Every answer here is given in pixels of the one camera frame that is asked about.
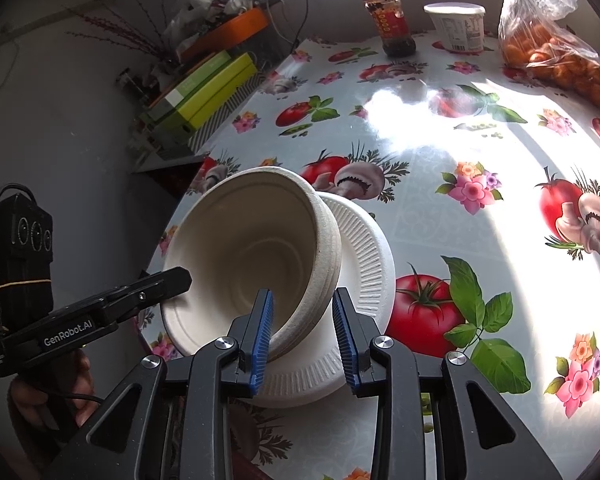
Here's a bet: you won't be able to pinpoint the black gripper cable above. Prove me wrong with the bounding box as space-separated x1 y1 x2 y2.
30 384 107 407

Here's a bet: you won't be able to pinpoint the white plastic tub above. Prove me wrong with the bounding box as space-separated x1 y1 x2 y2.
423 3 487 54

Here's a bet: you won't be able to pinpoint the person's left hand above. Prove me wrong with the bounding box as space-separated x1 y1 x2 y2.
7 350 96 441

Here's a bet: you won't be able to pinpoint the olive green flat box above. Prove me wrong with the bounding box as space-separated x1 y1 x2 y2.
147 50 233 111

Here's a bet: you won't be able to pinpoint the white crumpled plastic bags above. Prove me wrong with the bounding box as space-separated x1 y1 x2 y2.
162 0 254 47

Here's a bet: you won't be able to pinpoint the orange tray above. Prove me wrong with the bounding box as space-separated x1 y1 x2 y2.
179 8 272 62

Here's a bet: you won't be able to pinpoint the dried red branches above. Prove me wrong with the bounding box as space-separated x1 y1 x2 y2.
65 0 181 63

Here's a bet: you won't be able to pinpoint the lime green box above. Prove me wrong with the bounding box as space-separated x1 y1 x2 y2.
140 52 259 136

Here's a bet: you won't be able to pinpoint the striped box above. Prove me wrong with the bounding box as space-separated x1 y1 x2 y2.
185 72 276 153

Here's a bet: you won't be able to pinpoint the large white ribbed paper plate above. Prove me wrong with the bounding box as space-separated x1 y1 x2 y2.
252 194 397 409

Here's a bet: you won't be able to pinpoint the red label chili sauce jar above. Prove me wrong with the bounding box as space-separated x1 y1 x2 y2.
361 0 417 58

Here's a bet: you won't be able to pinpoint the pile of small oranges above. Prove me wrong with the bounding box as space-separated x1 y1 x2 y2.
501 27 600 109

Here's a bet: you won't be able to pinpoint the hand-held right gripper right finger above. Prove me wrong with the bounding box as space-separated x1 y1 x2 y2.
331 287 563 480

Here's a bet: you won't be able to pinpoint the grey side cabinet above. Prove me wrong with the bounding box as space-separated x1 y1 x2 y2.
129 125 217 177

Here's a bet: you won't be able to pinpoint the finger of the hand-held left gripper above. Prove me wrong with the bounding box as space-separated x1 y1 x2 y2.
102 267 193 323

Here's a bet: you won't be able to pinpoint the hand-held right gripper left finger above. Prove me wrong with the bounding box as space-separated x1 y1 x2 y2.
67 288 276 480

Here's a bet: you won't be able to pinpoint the vegetable print tablecloth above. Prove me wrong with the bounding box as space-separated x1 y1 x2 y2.
135 30 600 480

